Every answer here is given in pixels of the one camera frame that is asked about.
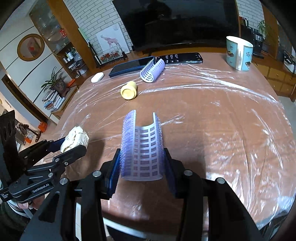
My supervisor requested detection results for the round framed wall picture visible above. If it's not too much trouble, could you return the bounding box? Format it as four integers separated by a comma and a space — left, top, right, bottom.
17, 34, 45, 61

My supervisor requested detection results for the spider plant in pot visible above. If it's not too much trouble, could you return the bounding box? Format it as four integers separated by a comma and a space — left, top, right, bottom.
41, 67, 70, 97

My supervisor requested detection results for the person's left hand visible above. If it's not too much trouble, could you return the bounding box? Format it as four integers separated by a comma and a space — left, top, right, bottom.
17, 195, 45, 210

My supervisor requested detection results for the giraffe picture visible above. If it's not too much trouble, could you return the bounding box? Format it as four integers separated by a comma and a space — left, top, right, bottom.
96, 23, 130, 54

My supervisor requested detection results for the black smartphone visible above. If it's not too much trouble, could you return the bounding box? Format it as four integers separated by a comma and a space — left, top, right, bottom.
156, 52, 203, 65

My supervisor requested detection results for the yellow plastic cup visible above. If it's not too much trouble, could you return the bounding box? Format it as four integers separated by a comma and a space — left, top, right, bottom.
120, 81, 137, 100

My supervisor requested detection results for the dark blue tablet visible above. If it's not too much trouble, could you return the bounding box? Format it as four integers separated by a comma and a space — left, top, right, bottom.
109, 56, 155, 77

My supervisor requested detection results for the white oval mouse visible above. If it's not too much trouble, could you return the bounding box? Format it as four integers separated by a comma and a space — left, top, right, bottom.
90, 72, 104, 83

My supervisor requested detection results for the black flat screen television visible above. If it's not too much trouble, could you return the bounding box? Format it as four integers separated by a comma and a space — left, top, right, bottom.
112, 0, 240, 51

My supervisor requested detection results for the red flower glass frame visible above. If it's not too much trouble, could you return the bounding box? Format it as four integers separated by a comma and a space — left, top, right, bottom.
88, 43, 128, 68

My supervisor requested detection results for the black coffee machine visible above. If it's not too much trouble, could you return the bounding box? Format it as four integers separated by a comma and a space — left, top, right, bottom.
239, 16, 264, 59

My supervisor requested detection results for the white tissue ball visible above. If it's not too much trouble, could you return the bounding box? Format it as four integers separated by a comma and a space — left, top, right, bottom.
60, 126, 89, 153

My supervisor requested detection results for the green potted plant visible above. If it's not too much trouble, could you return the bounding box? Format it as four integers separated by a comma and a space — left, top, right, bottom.
257, 20, 272, 53

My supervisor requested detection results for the teal patterned ceramic mug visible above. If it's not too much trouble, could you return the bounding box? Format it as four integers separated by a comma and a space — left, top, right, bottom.
226, 36, 253, 71

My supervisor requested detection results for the purple hair roller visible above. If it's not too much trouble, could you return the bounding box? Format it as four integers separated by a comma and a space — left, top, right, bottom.
120, 110, 165, 182
139, 59, 165, 83

